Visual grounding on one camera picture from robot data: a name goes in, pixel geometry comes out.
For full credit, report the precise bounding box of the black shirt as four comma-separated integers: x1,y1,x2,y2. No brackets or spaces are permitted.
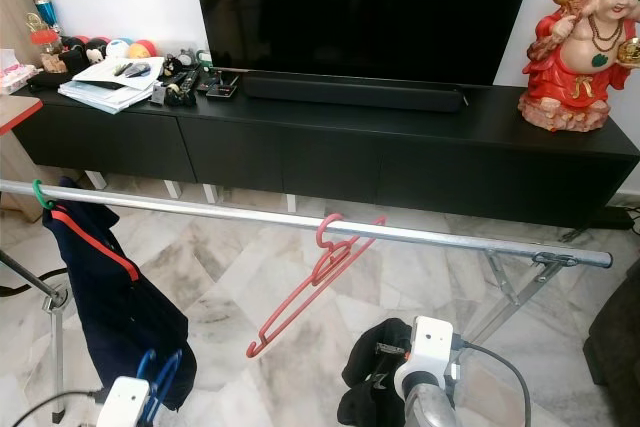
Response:
337,317,411,427

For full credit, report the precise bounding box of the blue plastic hanger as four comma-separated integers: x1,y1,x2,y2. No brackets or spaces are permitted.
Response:
135,347,184,424

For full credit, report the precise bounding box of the red plastic hanger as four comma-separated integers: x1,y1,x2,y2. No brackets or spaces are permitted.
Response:
245,212,388,360

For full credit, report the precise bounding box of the red hanger with green hook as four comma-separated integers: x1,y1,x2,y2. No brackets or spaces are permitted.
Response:
32,179,141,283

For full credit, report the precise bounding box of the black TV console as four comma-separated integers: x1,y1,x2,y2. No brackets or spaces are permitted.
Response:
10,72,640,228

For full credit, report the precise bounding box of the silver metal clothes rack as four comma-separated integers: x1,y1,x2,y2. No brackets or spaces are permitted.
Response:
0,179,614,427

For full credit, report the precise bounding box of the navy shirt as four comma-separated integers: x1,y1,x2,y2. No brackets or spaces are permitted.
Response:
43,177,199,413

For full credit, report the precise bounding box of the black soundbar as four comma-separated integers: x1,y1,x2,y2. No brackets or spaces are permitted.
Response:
240,69,469,113

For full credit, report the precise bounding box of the small black box device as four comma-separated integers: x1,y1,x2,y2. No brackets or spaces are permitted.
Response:
200,69,241,100

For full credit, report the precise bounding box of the red laughing Buddha statue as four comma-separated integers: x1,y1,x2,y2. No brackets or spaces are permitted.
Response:
518,0,640,133

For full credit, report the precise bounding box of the black television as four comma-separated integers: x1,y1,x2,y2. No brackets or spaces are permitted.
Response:
188,0,543,86

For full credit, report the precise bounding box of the tissue pack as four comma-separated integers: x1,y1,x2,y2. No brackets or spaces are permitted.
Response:
0,47,36,96

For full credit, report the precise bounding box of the stack of white papers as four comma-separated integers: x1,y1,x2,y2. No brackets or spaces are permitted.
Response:
57,54,166,115

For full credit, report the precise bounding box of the orange ball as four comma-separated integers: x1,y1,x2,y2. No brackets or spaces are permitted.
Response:
130,39,159,59

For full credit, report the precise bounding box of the jar with red lid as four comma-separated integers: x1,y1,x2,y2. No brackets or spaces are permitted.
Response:
32,27,66,73

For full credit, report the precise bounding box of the white blue ball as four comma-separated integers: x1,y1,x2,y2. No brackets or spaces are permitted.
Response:
105,38,133,60

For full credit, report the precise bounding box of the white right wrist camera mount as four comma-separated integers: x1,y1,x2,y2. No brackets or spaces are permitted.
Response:
393,315,458,398

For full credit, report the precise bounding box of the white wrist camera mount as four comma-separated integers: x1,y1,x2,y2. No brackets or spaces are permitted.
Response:
393,315,458,398
97,377,153,427

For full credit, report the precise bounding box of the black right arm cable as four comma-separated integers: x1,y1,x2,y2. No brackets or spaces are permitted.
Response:
455,340,533,427

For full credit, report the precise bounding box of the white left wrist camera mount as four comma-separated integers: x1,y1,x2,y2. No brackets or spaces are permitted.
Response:
97,377,153,427

